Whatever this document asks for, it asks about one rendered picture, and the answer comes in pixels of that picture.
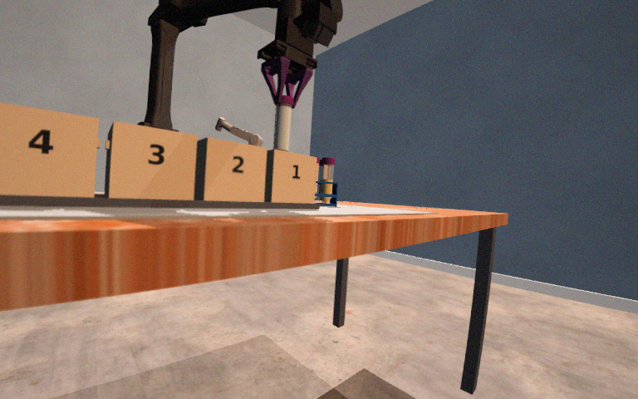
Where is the white sample tube with magenta cap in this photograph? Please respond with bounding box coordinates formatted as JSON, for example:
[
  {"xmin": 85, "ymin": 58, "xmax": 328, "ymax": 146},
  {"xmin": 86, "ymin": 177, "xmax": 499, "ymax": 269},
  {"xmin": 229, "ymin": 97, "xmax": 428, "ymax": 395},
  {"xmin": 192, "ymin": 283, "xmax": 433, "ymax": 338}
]
[{"xmin": 273, "ymin": 95, "xmax": 294, "ymax": 151}]

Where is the plastic tube with dark red cap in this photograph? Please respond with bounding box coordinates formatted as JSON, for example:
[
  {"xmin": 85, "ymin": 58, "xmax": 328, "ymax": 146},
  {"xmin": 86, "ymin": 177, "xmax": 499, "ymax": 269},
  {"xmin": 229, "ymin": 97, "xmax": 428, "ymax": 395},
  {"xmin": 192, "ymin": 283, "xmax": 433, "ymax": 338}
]
[{"xmin": 321, "ymin": 158, "xmax": 336, "ymax": 204}]

